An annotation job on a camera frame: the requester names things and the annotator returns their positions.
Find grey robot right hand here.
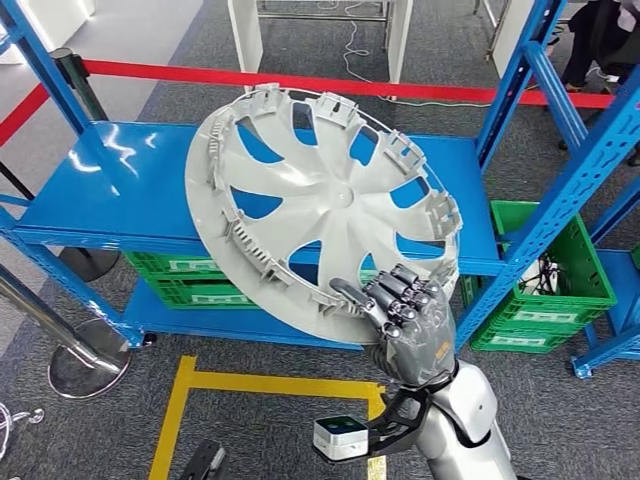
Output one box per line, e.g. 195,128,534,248
330,263,457,389

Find grey plastic wheel hubcap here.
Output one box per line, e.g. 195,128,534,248
185,82,463,346

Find green plastic crate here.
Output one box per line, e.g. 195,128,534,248
124,251,261,311
469,307,596,354

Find white desk panel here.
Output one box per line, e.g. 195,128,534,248
492,0,534,79

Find person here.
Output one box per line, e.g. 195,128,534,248
559,0,640,91

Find red barrier belt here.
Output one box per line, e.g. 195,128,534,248
0,58,616,148

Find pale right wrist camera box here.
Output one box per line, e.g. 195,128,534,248
312,415,370,463

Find black cables bundle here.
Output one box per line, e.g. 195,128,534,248
519,254,558,296

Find green crate holding cables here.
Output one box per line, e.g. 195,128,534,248
490,199,617,326

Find white floor cable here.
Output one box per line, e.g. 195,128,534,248
342,0,494,109

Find white desk with metal rail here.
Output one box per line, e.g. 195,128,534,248
227,0,415,87

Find chrome barrier stanchion post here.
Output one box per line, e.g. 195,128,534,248
0,264,134,401

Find dark barrier stanchion post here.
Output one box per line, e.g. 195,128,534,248
50,47,121,283

